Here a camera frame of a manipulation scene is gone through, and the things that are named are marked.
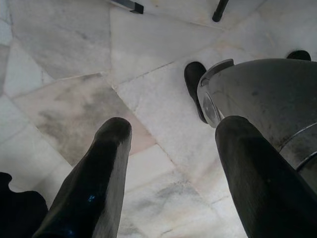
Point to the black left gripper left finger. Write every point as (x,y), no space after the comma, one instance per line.
(94,178)

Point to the dark grey robot leg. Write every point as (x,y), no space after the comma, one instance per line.
(267,94)

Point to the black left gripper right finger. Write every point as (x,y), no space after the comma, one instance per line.
(262,188)

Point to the black robot foot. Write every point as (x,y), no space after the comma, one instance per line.
(193,81)
(299,55)

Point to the black square metal bar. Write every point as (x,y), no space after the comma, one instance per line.
(131,6)

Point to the navy blue garment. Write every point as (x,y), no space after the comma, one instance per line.
(19,213)

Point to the black folding chair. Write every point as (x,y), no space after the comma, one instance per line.
(219,11)

